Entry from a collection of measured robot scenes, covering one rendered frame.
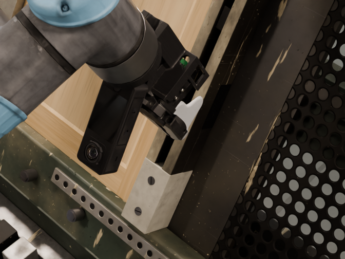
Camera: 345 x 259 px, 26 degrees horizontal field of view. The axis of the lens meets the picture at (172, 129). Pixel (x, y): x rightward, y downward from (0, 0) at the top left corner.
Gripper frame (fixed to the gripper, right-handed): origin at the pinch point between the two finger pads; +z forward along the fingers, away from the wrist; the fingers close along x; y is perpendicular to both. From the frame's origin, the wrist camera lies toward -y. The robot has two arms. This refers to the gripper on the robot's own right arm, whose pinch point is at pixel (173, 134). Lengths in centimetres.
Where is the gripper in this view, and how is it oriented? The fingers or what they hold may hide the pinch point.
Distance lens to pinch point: 95.2
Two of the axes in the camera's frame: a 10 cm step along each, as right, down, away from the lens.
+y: 6.0, -7.9, 1.0
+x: -7.3, -5.0, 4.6
